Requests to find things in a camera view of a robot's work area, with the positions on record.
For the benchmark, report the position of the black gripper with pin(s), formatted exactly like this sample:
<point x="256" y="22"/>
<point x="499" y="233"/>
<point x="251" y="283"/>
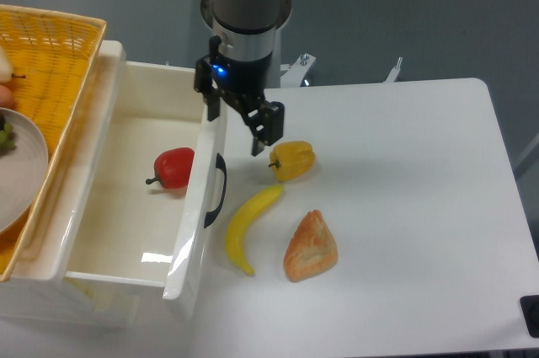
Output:
<point x="240" y="84"/>

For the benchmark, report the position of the red bell pepper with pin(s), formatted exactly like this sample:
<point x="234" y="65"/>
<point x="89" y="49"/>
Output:
<point x="172" y="168"/>

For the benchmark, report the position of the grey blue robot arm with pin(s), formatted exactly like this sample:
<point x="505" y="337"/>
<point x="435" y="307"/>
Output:
<point x="244" y="60"/>

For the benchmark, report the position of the yellow bell pepper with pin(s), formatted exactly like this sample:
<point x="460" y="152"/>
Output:
<point x="289" y="160"/>

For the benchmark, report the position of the open upper white drawer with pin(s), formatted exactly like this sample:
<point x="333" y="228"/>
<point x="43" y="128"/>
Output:
<point x="138" y="234"/>

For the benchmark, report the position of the white drawer cabinet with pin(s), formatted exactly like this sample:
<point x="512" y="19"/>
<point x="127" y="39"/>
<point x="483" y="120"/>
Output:
<point x="39" y="286"/>

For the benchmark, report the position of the yellow banana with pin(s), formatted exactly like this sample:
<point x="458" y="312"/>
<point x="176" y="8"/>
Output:
<point x="242" y="220"/>

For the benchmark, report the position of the triangular bread pastry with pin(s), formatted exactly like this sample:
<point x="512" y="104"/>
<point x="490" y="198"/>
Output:
<point x="312" y="249"/>

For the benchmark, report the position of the yellow wicker basket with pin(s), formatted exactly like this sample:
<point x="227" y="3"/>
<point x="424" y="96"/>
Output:
<point x="56" y="52"/>

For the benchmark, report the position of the grey plate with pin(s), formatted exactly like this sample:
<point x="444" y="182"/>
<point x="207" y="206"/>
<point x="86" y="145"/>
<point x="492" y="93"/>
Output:
<point x="23" y="167"/>

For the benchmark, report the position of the green grapes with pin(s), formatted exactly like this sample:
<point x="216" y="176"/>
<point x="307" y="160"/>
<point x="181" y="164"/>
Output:
<point x="7" y="142"/>

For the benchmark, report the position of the peach fruit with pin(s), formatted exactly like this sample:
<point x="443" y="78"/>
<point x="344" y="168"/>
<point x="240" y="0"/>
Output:
<point x="6" y="97"/>

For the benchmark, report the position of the pale pear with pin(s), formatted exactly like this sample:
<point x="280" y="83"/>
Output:
<point x="7" y="72"/>

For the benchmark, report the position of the black object at table edge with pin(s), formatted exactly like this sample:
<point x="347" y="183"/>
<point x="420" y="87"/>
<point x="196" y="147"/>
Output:
<point x="530" y="308"/>

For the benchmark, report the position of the dark drawer handle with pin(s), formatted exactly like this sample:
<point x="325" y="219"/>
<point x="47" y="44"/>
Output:
<point x="219" y="191"/>

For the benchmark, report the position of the white metal bracket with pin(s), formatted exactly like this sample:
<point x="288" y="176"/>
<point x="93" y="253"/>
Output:
<point x="392" y="76"/>

